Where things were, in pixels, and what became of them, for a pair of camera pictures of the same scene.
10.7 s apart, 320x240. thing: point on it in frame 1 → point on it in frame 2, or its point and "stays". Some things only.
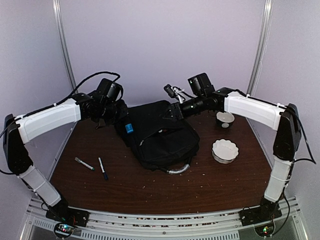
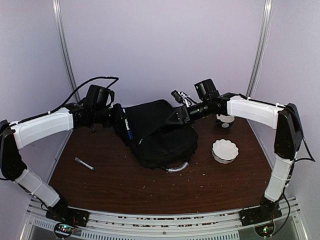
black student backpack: (163, 139) stays
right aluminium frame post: (267, 17) stays
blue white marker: (102, 167) → (129, 132)
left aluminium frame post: (62, 36) stays
